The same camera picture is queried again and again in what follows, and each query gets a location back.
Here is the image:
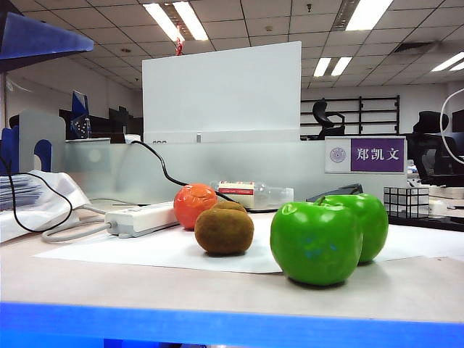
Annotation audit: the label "white power strip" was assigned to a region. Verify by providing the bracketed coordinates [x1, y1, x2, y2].
[104, 202, 181, 239]

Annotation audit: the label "double ceiling light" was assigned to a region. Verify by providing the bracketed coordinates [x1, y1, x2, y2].
[431, 51, 464, 73]
[313, 56, 353, 78]
[143, 1, 210, 41]

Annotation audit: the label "black flat tray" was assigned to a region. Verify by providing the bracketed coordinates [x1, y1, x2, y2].
[388, 213, 464, 233]

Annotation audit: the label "green apple with blue marks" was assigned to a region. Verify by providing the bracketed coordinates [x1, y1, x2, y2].
[270, 201, 364, 286]

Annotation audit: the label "blurred left gripper finger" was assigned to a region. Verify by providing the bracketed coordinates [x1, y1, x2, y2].
[0, 52, 73, 73]
[0, 0, 94, 61]

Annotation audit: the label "blue crystal trophy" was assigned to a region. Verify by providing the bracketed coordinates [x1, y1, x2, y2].
[70, 90, 92, 141]

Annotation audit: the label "thin black cable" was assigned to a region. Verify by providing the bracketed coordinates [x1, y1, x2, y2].
[0, 155, 74, 233]

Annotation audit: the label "frosted glass desk partition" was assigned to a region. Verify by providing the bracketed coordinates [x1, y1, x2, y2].
[65, 139, 407, 206]

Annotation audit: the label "thick black cable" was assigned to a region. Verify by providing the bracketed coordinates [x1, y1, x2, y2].
[130, 140, 280, 214]

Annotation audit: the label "orange mandarin fruit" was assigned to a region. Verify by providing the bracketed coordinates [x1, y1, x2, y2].
[173, 183, 218, 231]

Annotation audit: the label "white paper sheet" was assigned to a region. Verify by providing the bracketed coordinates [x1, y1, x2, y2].
[33, 217, 464, 273]

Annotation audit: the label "grey power strip cable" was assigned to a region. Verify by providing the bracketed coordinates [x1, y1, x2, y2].
[40, 204, 112, 244]

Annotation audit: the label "plain green apple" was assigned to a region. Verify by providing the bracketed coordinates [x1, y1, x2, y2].
[318, 193, 389, 264]

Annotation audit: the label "black stapler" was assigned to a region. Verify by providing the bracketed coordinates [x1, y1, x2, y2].
[306, 183, 363, 202]

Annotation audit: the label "grey blue file holder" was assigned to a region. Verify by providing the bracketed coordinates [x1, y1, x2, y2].
[0, 110, 68, 177]

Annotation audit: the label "wide ceiling light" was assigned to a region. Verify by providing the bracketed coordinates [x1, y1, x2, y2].
[346, 0, 395, 32]

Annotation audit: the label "white cable loop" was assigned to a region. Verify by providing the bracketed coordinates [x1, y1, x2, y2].
[440, 88, 464, 167]

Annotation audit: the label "stack of documents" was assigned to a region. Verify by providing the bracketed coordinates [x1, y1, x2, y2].
[0, 175, 46, 212]

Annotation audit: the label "clear bottle with red label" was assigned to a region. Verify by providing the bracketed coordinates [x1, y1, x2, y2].
[210, 180, 294, 213]

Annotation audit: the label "purple white name sign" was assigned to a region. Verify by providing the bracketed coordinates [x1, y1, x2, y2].
[324, 136, 407, 175]

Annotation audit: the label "dark background desk dividers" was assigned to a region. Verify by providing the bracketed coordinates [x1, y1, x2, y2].
[59, 107, 144, 143]

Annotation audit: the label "black mesh office chair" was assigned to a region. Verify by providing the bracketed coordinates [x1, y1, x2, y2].
[405, 110, 464, 188]

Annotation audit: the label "white plastic bag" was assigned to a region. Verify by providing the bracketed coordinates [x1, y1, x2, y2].
[0, 170, 92, 244]

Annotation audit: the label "silver mirror cube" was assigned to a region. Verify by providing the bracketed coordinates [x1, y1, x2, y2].
[383, 186, 431, 219]

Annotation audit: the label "black shelf rack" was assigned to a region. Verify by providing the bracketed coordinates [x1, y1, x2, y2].
[300, 95, 402, 136]

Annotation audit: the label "ceiling air vent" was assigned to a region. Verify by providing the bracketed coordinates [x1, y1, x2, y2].
[393, 41, 436, 55]

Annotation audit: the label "white board panel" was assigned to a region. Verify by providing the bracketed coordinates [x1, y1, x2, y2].
[141, 41, 302, 144]

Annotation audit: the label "brown kiwi fruit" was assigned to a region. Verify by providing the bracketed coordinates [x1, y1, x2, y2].
[194, 208, 255, 254]
[210, 201, 248, 215]

